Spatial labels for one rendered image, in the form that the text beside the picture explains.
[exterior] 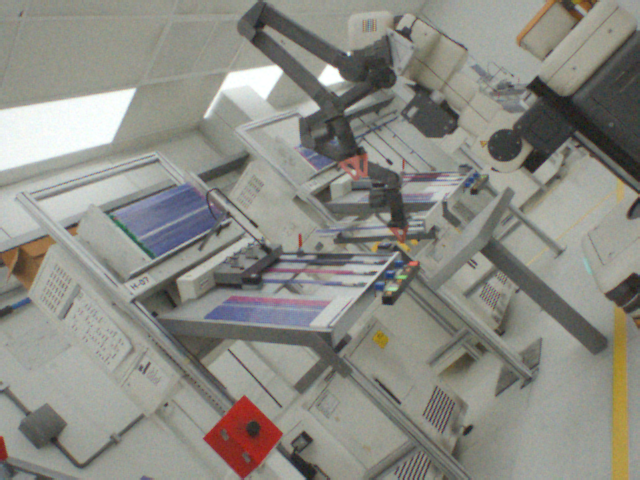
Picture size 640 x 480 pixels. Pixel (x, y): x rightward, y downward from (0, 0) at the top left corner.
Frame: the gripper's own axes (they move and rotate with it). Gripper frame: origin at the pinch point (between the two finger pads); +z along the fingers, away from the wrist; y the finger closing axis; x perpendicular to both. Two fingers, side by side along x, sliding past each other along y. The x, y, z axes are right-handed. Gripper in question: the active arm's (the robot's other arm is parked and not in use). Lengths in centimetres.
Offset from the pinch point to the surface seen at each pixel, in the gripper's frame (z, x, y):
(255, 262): 1, -58, 17
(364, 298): 9.0, -4.5, 32.9
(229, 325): 6, -43, 61
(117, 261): -14, -98, 50
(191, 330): 9, -60, 61
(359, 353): 40.2, -18.0, 18.6
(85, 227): -28, -110, 50
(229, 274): 1, -63, 29
